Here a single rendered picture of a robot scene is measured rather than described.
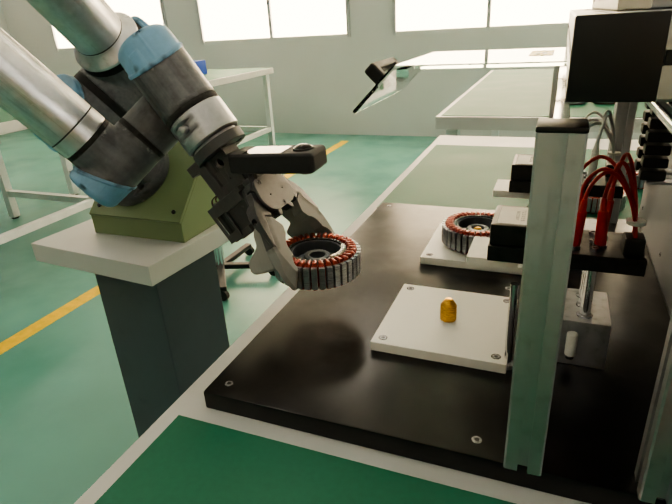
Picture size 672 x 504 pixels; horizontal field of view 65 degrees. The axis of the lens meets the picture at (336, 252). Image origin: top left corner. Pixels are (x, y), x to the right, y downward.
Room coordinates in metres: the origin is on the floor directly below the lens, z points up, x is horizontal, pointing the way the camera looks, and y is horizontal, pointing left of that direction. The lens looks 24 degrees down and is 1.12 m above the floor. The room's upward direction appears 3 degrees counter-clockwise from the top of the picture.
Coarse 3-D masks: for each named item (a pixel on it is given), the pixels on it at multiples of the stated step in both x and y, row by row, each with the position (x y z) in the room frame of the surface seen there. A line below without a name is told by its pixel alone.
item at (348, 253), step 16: (288, 240) 0.64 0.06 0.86; (304, 240) 0.64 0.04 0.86; (320, 240) 0.65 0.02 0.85; (336, 240) 0.64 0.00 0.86; (352, 240) 0.63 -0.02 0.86; (304, 256) 0.61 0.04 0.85; (320, 256) 0.62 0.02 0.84; (336, 256) 0.58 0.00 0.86; (352, 256) 0.59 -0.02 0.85; (304, 272) 0.56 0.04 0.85; (320, 272) 0.56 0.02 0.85; (336, 272) 0.56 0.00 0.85; (352, 272) 0.58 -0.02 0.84; (304, 288) 0.56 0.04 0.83; (320, 288) 0.56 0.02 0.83
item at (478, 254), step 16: (496, 208) 0.55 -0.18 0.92; (512, 208) 0.54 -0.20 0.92; (496, 224) 0.50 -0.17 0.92; (512, 224) 0.50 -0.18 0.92; (480, 240) 0.55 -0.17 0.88; (496, 240) 0.50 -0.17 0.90; (512, 240) 0.49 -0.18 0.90; (592, 240) 0.49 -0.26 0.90; (608, 240) 0.49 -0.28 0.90; (480, 256) 0.51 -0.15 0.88; (496, 256) 0.49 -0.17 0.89; (512, 256) 0.49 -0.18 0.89; (576, 256) 0.46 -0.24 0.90; (592, 256) 0.46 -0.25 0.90; (608, 256) 0.45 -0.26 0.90; (624, 256) 0.45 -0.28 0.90; (592, 272) 0.46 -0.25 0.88; (608, 272) 0.45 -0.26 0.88; (624, 272) 0.45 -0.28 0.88; (640, 272) 0.44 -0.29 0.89; (592, 288) 0.46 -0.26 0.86
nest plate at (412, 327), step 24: (408, 288) 0.63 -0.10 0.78; (432, 288) 0.63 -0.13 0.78; (408, 312) 0.57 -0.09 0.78; (432, 312) 0.56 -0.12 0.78; (480, 312) 0.56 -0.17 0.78; (504, 312) 0.55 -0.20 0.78; (384, 336) 0.52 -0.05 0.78; (408, 336) 0.51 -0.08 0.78; (432, 336) 0.51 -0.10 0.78; (456, 336) 0.51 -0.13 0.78; (480, 336) 0.50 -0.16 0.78; (504, 336) 0.50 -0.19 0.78; (432, 360) 0.48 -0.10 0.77; (456, 360) 0.47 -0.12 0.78; (480, 360) 0.46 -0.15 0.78; (504, 360) 0.46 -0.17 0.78
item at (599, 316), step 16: (576, 304) 0.49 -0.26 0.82; (592, 304) 0.49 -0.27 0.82; (608, 304) 0.49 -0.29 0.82; (576, 320) 0.46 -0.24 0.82; (592, 320) 0.46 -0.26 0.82; (608, 320) 0.46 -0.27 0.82; (560, 336) 0.46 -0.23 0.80; (592, 336) 0.45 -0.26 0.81; (608, 336) 0.45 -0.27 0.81; (560, 352) 0.46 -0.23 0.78; (576, 352) 0.46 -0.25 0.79; (592, 352) 0.45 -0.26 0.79
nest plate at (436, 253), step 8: (440, 224) 0.86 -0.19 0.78; (440, 232) 0.82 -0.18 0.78; (432, 240) 0.79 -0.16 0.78; (440, 240) 0.79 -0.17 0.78; (432, 248) 0.76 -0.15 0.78; (440, 248) 0.76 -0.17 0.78; (448, 248) 0.75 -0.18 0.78; (424, 256) 0.73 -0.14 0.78; (432, 256) 0.73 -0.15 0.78; (440, 256) 0.73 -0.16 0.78; (448, 256) 0.72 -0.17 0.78; (456, 256) 0.72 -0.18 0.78; (464, 256) 0.72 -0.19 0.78; (432, 264) 0.72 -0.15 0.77; (440, 264) 0.72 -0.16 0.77; (448, 264) 0.71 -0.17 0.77; (456, 264) 0.71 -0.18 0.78; (464, 264) 0.70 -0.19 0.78; (520, 264) 0.68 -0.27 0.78; (504, 272) 0.68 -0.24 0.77; (512, 272) 0.68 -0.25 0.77; (520, 272) 0.67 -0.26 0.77
